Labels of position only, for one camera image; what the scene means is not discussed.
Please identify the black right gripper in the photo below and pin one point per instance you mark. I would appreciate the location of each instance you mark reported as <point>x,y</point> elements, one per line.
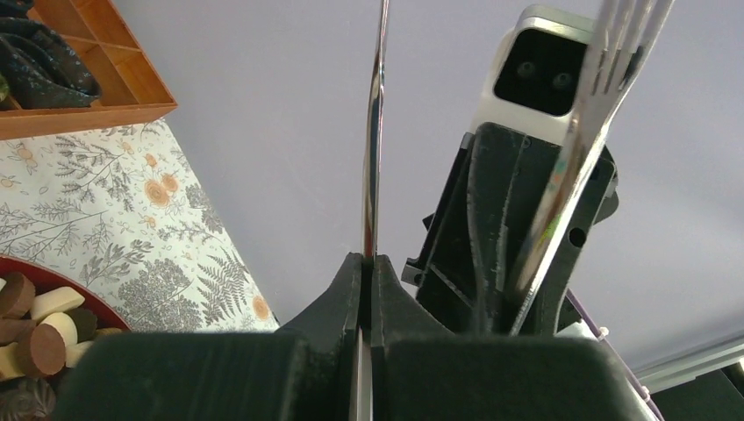
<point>481,221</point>

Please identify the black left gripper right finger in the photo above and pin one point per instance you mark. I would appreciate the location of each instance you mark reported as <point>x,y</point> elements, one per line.
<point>422,371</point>

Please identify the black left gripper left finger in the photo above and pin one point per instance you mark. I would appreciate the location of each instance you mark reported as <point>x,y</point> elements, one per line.
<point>306,370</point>

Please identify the milk brown round chocolate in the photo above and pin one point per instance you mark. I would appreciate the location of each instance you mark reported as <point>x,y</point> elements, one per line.
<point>41,352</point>

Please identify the red round plate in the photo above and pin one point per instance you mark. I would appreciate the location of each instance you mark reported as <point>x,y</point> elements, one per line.
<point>30,296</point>

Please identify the floral tablecloth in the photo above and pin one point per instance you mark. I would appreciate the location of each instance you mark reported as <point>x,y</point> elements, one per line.
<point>121,212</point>

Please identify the orange wooden divider tray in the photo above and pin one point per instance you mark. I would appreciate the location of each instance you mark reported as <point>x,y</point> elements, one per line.
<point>132,92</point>

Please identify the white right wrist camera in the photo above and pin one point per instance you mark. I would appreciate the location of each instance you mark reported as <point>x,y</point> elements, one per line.
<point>531,85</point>

